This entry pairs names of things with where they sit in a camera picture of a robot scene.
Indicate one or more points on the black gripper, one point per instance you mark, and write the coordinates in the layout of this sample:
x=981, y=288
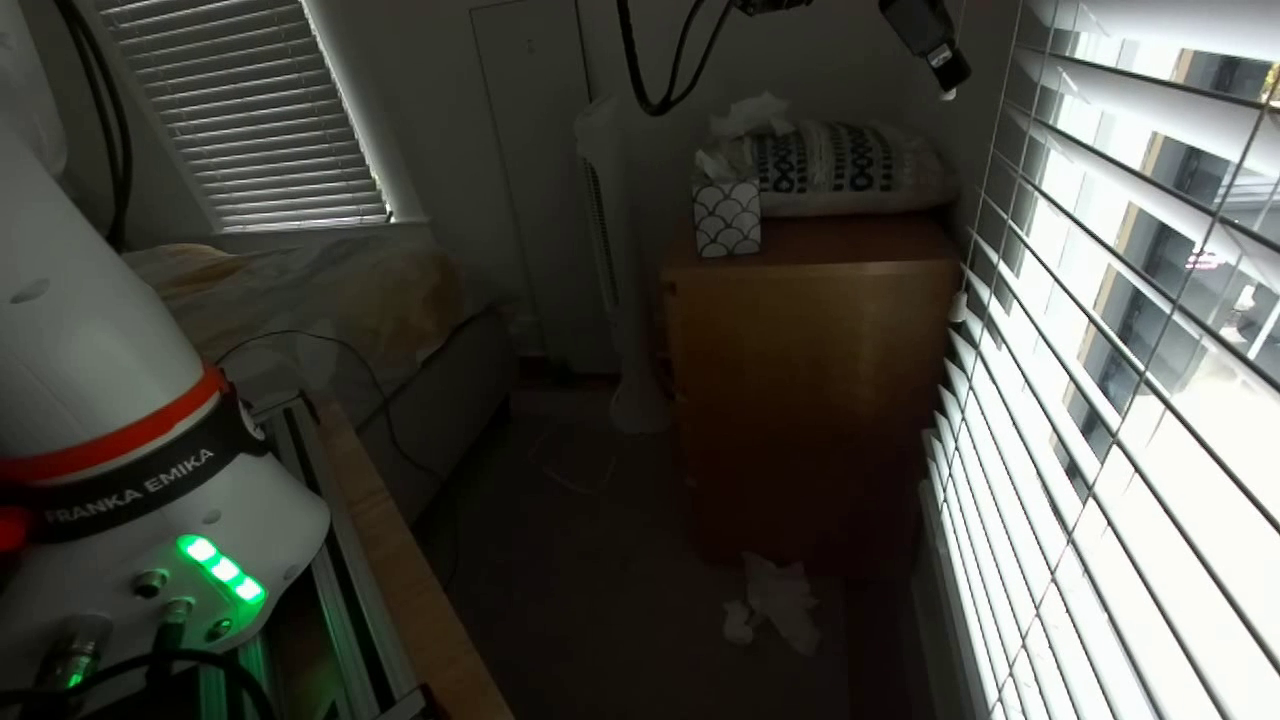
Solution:
x=913, y=17

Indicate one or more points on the large white window blinds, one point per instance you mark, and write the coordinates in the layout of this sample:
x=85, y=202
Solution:
x=1121, y=442

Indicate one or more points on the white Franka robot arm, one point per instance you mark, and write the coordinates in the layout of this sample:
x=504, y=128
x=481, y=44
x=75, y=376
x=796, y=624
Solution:
x=105, y=401

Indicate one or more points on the small white window blinds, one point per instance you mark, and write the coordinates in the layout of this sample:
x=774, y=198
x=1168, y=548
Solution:
x=246, y=113

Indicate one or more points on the patterned white pillow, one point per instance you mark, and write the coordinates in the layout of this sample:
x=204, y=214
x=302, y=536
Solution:
x=853, y=164

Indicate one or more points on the white crumpled cloth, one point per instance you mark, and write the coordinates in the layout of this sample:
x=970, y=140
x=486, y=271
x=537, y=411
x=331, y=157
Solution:
x=750, y=113

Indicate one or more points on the diamond pattern tissue box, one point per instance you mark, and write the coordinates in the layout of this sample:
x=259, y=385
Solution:
x=724, y=214

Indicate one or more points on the wooden chest of drawers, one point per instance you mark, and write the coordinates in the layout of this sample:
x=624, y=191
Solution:
x=801, y=385

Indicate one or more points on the white tower fan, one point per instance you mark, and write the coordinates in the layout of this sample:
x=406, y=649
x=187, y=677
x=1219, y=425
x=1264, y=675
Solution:
x=623, y=267

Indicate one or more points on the crumpled white tissues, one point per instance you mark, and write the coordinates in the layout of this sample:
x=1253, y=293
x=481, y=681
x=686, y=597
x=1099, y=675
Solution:
x=778, y=602

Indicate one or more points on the bed with yellowish blanket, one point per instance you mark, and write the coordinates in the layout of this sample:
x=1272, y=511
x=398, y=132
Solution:
x=335, y=321

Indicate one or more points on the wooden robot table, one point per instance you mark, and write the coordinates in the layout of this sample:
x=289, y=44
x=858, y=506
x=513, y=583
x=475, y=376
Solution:
x=402, y=572

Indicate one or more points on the aluminium rail frame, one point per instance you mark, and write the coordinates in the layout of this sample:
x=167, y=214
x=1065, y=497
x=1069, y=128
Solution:
x=343, y=624

